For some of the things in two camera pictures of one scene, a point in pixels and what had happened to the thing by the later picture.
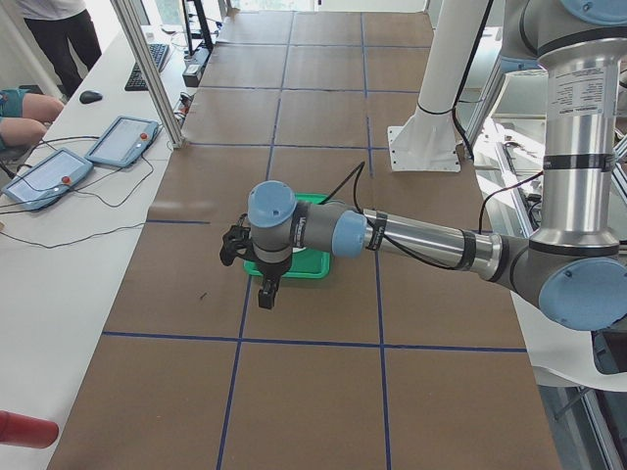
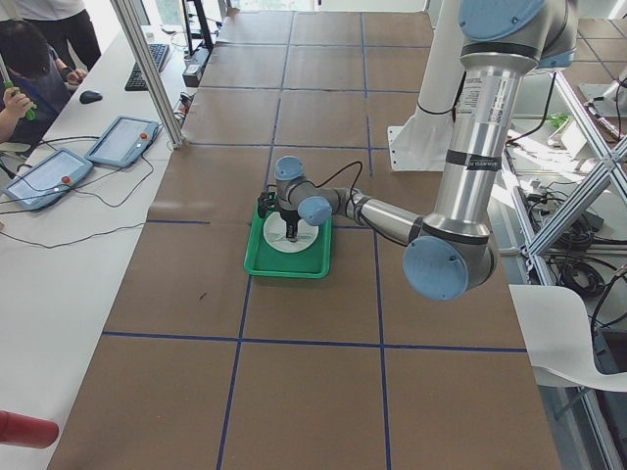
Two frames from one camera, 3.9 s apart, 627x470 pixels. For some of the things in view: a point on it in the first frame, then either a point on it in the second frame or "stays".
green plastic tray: x=305 y=263 stays
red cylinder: x=29 y=432 stays
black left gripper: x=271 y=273 -> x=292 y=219
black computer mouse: x=87 y=97 stays
